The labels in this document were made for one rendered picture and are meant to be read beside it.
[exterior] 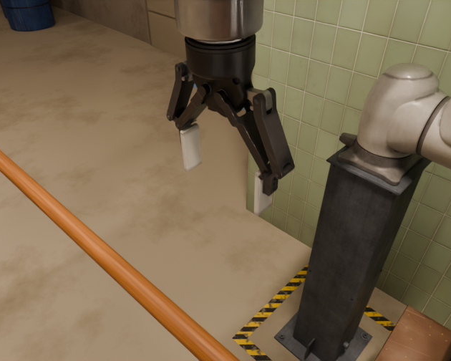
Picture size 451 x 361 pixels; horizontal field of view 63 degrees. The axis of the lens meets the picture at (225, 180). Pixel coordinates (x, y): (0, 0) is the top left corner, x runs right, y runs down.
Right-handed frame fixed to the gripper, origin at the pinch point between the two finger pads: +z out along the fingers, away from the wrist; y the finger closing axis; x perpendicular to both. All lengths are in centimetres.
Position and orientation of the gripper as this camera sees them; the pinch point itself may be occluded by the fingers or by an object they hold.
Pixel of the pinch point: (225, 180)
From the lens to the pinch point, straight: 51.7
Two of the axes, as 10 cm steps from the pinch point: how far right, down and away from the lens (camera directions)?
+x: -6.9, 4.8, -5.4
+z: 0.3, 7.6, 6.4
